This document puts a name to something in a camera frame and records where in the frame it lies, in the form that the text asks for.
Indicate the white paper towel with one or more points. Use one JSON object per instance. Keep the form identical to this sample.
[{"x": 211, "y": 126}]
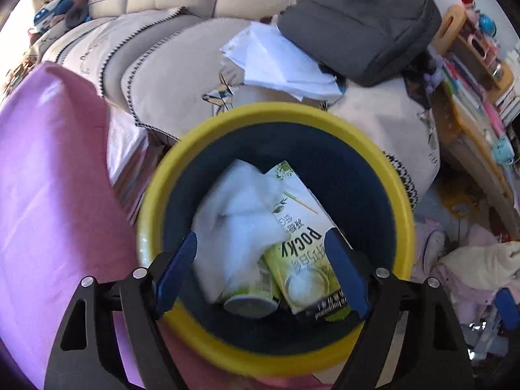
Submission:
[{"x": 234, "y": 225}]

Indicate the purple floral tablecloth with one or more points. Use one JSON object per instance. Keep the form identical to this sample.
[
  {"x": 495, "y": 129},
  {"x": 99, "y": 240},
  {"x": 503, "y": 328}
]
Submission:
[{"x": 60, "y": 218}]

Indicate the white papers on sofa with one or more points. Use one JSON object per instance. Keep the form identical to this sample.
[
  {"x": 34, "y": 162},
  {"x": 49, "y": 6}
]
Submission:
[{"x": 270, "y": 60}]

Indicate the dark grey backpack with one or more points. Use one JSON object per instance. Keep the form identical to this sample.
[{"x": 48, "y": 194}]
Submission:
[{"x": 365, "y": 41}]

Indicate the green Pocky box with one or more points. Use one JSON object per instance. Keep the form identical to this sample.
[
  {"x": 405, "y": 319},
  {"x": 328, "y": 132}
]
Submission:
[{"x": 300, "y": 265}]

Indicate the green white juice bottle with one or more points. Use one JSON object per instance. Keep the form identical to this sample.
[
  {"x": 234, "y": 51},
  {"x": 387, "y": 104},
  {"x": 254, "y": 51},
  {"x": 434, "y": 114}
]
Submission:
[{"x": 255, "y": 296}]

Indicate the wooden side shelf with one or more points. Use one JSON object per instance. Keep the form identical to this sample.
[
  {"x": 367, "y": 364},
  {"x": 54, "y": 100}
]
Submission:
[{"x": 468, "y": 122}]

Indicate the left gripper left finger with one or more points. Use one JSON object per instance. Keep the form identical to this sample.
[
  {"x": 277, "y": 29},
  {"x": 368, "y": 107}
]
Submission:
[{"x": 85, "y": 353}]

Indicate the beige sectional sofa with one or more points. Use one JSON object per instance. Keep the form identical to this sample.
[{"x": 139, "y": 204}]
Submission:
[{"x": 160, "y": 64}]

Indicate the yellow rimmed trash bin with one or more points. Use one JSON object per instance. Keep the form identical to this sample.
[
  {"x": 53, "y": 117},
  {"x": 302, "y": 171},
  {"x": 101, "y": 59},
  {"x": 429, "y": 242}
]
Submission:
[{"x": 352, "y": 179}]

